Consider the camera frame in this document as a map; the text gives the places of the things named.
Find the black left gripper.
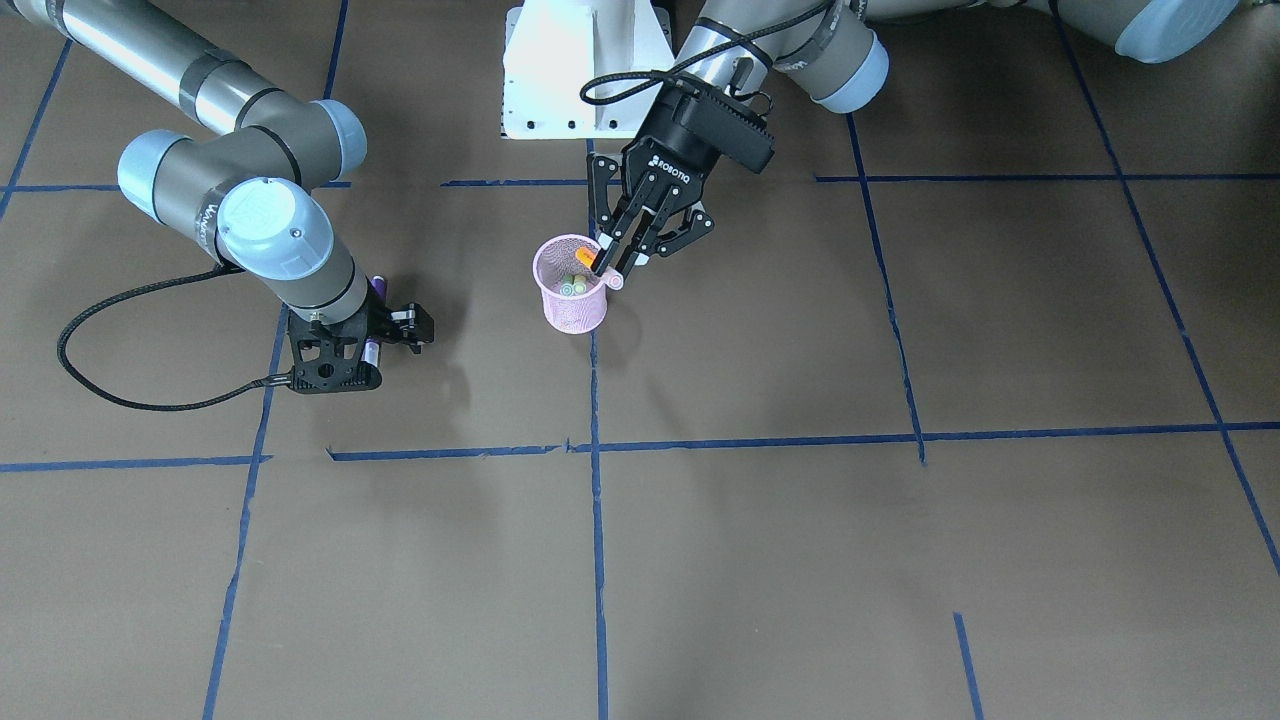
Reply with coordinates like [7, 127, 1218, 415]
[588, 81, 774, 279]

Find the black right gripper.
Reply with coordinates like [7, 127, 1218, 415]
[356, 299, 435, 354]

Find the purple highlighter pen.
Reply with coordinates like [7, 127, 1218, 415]
[362, 275, 387, 368]

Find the orange highlighter pen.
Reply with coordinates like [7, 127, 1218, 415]
[575, 245, 626, 293]

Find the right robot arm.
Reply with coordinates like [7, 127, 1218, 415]
[3, 1, 434, 352]

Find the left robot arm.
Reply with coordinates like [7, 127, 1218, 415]
[579, 1, 1007, 277]

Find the pink mesh pen holder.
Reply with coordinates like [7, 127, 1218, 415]
[532, 234, 612, 334]

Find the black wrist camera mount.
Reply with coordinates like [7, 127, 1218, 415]
[287, 311, 383, 395]

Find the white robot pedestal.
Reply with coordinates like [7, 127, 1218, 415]
[500, 1, 675, 140]

